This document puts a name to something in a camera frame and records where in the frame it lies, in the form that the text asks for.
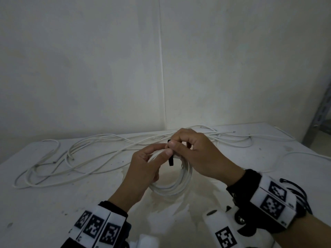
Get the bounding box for person's right hand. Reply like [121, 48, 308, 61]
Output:
[167, 128, 246, 186]

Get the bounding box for person's left hand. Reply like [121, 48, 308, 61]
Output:
[126, 143, 173, 201]

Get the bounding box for black plastic zip tie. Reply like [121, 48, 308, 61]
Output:
[167, 138, 175, 167]

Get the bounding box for bunch of black zip ties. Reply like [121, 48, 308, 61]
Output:
[280, 178, 313, 215]

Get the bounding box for person's left forearm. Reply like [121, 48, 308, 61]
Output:
[108, 186, 148, 214]

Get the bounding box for person's right forearm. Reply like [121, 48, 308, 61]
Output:
[273, 213, 331, 248]

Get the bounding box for black left wristband white markers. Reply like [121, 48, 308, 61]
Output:
[61, 200, 131, 248]

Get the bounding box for black wristband white markers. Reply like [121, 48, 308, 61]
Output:
[61, 200, 131, 248]
[226, 169, 307, 234]

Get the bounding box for black right wristband white markers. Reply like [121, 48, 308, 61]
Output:
[226, 169, 307, 234]

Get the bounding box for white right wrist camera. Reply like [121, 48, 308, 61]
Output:
[202, 206, 274, 248]

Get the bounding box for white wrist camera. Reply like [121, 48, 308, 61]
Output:
[202, 206, 274, 248]
[129, 234, 156, 248]

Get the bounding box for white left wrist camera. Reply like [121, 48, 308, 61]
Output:
[129, 234, 156, 248]

